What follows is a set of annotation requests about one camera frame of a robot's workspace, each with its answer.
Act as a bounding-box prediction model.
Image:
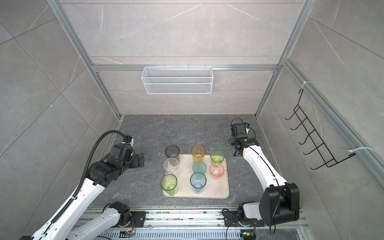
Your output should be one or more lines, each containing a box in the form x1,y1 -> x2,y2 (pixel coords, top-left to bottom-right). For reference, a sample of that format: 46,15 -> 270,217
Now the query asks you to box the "dark grey tumbler glass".
165,145 -> 180,161

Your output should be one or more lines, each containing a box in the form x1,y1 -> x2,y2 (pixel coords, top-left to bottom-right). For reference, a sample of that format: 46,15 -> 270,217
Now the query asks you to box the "clear tumbler glass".
163,158 -> 179,176

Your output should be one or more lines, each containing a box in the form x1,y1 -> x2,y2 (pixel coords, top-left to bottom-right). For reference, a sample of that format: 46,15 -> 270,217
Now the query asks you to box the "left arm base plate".
117,211 -> 147,228

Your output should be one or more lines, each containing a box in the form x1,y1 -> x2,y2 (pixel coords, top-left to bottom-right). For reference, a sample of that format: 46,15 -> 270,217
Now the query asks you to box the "teal textured cup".
193,161 -> 207,174

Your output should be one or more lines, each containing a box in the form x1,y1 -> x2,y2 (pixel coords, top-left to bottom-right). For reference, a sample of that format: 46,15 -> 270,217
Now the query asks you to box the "pink glass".
210,163 -> 225,180

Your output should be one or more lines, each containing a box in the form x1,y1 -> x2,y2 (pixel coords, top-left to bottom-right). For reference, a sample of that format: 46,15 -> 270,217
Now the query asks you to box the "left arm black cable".
70,129 -> 128,200

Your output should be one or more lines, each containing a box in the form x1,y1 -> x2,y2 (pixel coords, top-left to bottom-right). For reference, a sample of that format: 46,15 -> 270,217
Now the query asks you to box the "beige plastic tray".
172,154 -> 230,199

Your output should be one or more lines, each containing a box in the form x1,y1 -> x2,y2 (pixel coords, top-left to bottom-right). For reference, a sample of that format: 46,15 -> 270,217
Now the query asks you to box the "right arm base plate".
221,209 -> 265,227

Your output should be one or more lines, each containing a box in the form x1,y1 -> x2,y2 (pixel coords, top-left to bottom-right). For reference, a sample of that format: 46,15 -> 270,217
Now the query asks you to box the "white wire mesh basket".
141,67 -> 214,95

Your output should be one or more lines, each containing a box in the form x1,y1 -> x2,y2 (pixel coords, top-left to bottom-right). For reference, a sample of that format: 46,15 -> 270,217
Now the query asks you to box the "tall amber tumbler glass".
191,145 -> 206,163

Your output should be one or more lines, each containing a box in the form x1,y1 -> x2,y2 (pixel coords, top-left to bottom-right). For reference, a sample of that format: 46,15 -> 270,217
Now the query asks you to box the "tall green tumbler glass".
161,174 -> 178,196

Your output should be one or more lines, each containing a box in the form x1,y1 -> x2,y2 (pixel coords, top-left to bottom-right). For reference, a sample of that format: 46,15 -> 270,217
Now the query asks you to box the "aluminium mounting rail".
58,208 -> 310,230

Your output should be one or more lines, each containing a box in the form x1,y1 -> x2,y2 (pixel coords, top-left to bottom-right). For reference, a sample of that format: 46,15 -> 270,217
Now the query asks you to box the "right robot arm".
230,123 -> 300,227

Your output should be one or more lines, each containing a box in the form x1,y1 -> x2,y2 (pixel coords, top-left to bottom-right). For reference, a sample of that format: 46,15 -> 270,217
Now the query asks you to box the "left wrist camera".
124,135 -> 134,146

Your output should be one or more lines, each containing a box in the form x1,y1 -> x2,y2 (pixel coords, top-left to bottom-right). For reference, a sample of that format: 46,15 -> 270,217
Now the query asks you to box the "black wire hook rack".
285,89 -> 357,171

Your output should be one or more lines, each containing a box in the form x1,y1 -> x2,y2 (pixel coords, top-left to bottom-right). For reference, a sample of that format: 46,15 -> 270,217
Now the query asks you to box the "blue tumbler glass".
190,172 -> 207,194

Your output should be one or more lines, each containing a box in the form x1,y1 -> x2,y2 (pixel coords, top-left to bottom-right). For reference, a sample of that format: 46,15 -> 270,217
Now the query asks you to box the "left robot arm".
21,143 -> 145,240

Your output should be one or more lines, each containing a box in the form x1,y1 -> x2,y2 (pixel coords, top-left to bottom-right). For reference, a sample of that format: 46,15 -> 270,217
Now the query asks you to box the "small green glass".
210,150 -> 225,163

